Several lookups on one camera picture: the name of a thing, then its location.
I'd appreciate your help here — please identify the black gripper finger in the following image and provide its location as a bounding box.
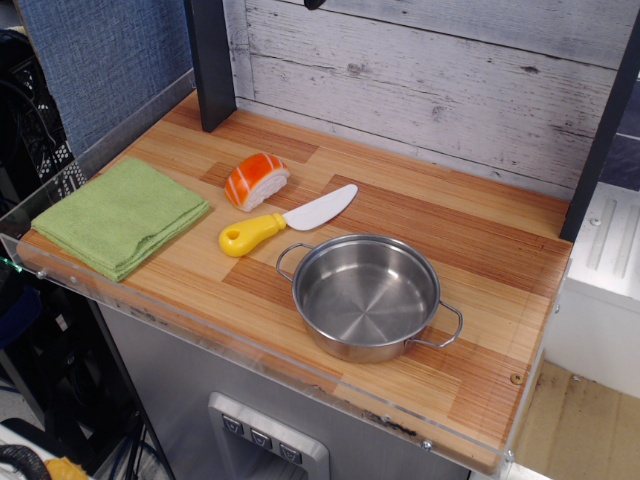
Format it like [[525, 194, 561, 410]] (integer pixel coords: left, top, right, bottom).
[[303, 0, 325, 10]]

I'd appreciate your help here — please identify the orange white toy cake slice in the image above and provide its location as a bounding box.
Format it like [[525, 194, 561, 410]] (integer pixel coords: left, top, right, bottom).
[[224, 153, 291, 212]]

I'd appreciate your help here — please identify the stainless steel pot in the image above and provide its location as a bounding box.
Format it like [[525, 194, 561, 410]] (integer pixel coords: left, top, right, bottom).
[[285, 234, 444, 363]]

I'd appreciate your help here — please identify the folded green cloth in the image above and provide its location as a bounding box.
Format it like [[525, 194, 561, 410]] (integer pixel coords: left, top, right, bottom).
[[31, 158, 210, 282]]

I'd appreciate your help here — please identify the black plastic crate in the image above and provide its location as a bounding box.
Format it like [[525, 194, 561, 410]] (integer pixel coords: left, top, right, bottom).
[[1, 29, 74, 199]]

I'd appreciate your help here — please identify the silver toy fridge cabinet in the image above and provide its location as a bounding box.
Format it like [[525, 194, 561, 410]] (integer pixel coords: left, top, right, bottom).
[[100, 306, 470, 479]]

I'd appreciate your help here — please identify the white plastic box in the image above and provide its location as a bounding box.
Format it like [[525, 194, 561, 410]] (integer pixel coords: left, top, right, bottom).
[[543, 183, 639, 397]]

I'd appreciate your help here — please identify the silver dispenser button panel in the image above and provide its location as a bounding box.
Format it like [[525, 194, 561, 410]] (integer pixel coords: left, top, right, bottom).
[[208, 392, 332, 480]]

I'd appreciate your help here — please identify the yellow object bottom left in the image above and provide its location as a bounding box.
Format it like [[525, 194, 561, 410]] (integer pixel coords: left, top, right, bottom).
[[44, 457, 88, 480]]

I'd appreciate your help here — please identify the dark grey left post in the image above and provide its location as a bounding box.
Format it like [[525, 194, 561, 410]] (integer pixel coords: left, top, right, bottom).
[[184, 0, 237, 132]]

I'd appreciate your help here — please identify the dark grey post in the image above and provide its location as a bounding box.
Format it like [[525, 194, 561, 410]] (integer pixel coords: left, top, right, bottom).
[[559, 15, 639, 242], [184, 0, 237, 132]]

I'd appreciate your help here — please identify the toy knife yellow handle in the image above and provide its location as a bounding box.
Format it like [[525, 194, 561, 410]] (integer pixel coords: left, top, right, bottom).
[[218, 183, 360, 259]]

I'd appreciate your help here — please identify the dark grey right post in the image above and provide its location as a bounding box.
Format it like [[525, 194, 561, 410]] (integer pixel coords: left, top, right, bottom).
[[559, 15, 639, 242]]

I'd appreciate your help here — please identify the clear acrylic guard rail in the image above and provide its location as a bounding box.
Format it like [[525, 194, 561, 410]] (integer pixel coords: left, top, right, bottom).
[[1, 95, 571, 477]]

